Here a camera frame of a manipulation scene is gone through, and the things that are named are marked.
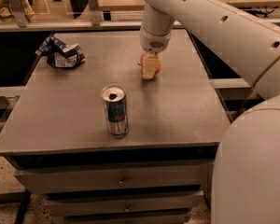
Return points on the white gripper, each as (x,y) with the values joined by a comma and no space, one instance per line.
(153,42)

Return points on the red apple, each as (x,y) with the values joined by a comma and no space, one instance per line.
(155,66)

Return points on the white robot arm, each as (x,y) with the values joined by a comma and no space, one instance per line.
(246,174)

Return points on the redbull can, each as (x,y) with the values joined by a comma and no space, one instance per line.
(115,106)

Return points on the crumpled blue chip bag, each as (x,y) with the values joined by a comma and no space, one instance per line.
(59,54)

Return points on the grey drawer cabinet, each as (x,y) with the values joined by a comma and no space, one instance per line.
(102,145)

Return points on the top drawer knob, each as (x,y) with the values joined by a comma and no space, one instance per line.
(122,181)

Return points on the drawer knob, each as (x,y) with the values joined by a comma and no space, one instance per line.
(127,208)
(122,181)

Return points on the metal rail bracket middle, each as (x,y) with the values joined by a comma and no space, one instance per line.
(94,12)

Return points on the metal rail bracket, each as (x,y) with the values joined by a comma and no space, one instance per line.
(94,12)
(18,12)

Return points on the metal rail bracket left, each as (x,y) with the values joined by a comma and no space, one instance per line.
(18,12)

